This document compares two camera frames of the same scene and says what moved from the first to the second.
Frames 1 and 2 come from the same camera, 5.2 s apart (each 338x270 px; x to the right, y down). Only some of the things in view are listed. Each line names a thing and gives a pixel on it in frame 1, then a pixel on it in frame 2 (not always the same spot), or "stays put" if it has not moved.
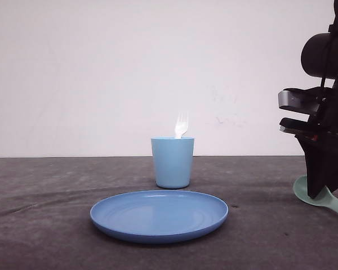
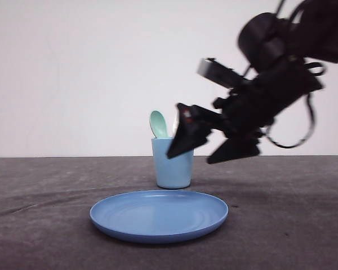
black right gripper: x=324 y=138 to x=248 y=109
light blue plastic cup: x=173 y=159 stays put
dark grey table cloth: x=40 y=209 stays put
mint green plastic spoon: x=324 y=198 to x=158 y=125
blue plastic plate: x=157 y=216 stays put
